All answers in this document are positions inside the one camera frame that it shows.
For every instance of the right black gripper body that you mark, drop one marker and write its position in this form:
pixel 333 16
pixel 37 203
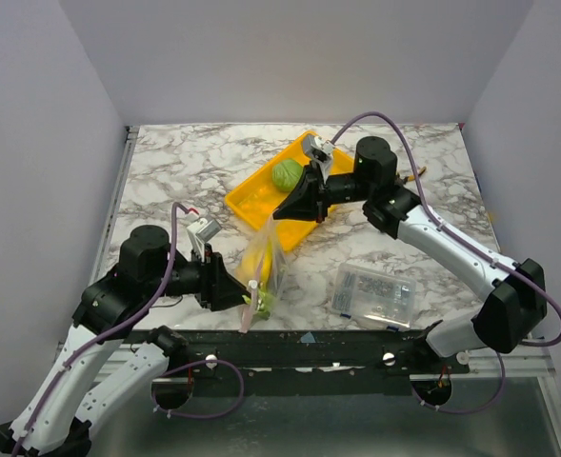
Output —
pixel 318 194

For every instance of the yellow plastic tray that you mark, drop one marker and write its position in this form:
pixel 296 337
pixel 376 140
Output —
pixel 256 198

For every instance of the clear plastic screw box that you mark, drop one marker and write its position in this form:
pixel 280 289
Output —
pixel 372 298

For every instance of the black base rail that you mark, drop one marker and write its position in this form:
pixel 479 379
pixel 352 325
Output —
pixel 307 363

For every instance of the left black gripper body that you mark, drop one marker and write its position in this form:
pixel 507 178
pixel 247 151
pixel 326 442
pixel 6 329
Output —
pixel 191 277

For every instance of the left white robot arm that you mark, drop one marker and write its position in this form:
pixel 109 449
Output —
pixel 61 418

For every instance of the clear zip top bag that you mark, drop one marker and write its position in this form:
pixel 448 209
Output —
pixel 277 279

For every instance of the green cabbage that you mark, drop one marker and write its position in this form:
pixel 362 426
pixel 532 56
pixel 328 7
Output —
pixel 286 174

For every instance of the yellow banana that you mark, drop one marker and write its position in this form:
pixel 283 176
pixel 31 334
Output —
pixel 256 262

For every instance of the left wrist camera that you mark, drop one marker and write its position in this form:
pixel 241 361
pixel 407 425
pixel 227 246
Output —
pixel 200 232

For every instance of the celery stalk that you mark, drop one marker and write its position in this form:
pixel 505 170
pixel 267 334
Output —
pixel 264 304

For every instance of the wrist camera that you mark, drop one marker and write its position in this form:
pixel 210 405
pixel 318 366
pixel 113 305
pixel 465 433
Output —
pixel 319 151
pixel 200 232

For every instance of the yellow handled pliers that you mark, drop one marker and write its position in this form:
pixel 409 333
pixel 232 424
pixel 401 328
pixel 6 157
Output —
pixel 414 177

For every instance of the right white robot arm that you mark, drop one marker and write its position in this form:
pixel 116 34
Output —
pixel 511 307

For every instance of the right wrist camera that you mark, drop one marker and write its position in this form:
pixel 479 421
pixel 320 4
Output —
pixel 319 151

